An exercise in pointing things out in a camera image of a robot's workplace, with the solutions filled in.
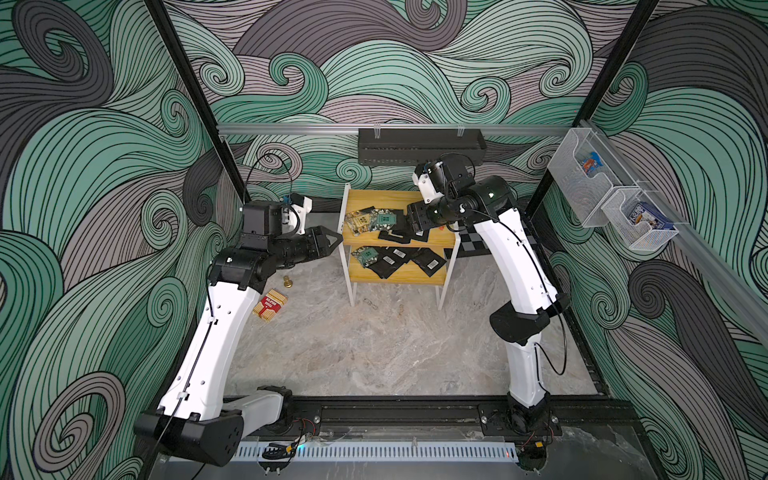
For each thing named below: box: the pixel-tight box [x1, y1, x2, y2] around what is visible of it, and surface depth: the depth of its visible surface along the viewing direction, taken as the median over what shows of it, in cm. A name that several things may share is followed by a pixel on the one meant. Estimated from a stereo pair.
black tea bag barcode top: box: [410, 229, 431, 242], surface depth 71 cm
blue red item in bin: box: [582, 152, 604, 175], surface depth 85 cm
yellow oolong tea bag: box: [344, 210, 371, 237], surface depth 74 cm
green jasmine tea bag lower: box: [351, 246, 379, 268], surface depth 89 cm
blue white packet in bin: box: [628, 201, 674, 230], surface depth 67 cm
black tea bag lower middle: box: [386, 247, 421, 265], surface depth 89 cm
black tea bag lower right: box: [412, 247, 447, 278], surface depth 87 cm
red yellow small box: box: [252, 288, 288, 322], surface depth 94 cm
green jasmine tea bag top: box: [370, 208, 397, 230], surface depth 74 cm
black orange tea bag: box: [378, 209, 411, 244], surface depth 72 cm
